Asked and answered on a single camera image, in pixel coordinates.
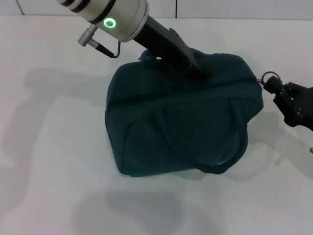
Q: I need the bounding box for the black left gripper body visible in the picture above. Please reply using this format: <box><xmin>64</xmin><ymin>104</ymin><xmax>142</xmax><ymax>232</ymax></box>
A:
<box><xmin>133</xmin><ymin>16</ymin><xmax>199</xmax><ymax>74</ymax></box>

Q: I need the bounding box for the left arm cable with connector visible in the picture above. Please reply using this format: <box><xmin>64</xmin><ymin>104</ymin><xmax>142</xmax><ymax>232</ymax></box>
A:
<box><xmin>77</xmin><ymin>26</ymin><xmax>122</xmax><ymax>59</ymax></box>

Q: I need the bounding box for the dark teal insulated lunch bag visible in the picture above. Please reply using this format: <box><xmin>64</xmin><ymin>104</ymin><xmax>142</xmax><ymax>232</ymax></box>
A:
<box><xmin>104</xmin><ymin>47</ymin><xmax>279</xmax><ymax>176</ymax></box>

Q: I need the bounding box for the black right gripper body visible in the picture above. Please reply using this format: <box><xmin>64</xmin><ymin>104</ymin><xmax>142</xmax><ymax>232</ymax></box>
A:
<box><xmin>281</xmin><ymin>82</ymin><xmax>313</xmax><ymax>128</ymax></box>

